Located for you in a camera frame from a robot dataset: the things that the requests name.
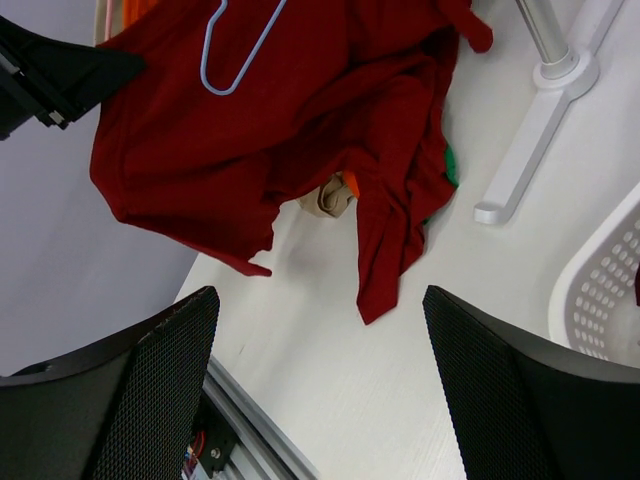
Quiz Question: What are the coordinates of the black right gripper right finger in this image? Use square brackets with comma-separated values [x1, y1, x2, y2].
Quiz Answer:
[423, 285, 639, 479]

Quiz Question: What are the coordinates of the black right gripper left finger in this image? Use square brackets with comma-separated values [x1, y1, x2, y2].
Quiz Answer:
[1, 286, 220, 479]

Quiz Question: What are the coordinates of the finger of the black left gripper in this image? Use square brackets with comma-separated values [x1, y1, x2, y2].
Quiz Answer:
[1, 18, 146, 140]

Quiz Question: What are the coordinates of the dark red t shirt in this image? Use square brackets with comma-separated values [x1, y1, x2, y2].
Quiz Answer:
[90, 1, 493, 323]

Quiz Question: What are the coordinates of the pink plastic hanger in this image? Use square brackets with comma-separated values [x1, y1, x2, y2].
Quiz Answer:
[94, 0, 121, 45]

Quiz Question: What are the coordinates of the orange t shirt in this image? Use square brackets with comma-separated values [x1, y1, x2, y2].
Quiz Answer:
[122, 0, 359, 198]

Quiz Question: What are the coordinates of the green t shirt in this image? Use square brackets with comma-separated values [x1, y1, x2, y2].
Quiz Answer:
[441, 144, 459, 207]

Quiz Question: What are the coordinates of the beige t shirt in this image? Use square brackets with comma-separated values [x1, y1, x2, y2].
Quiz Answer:
[297, 173, 356, 219]

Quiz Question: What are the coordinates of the white plastic laundry basket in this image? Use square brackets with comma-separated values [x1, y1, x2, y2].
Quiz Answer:
[548, 187, 639, 368]

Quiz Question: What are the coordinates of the white metal clothes rack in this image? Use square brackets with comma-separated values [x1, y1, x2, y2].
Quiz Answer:
[473, 0, 624, 225]

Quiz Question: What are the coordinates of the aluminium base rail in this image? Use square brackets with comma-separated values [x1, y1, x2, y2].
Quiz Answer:
[181, 358, 320, 480]

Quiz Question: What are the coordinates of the blue wire hanger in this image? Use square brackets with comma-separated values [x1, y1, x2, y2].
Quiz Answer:
[199, 0, 288, 97]

